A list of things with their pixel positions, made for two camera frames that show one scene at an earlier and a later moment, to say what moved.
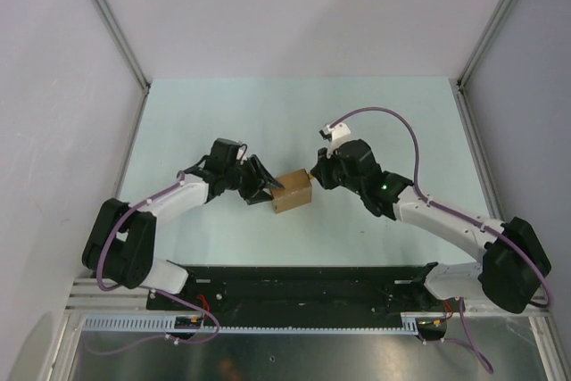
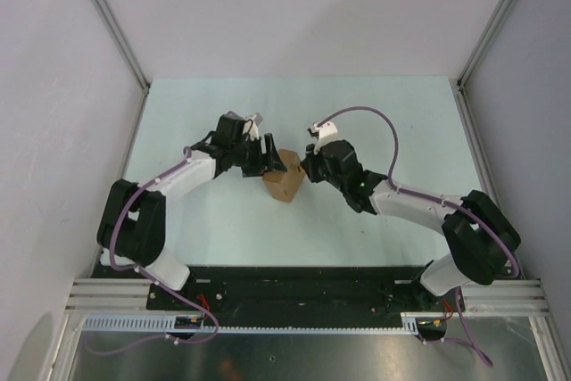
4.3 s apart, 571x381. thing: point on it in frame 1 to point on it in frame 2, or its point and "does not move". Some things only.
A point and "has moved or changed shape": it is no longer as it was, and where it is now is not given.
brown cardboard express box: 297,191 has moved or changed shape
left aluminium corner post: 110,16 does not move
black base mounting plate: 323,290 does not move
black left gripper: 258,176 to 270,159
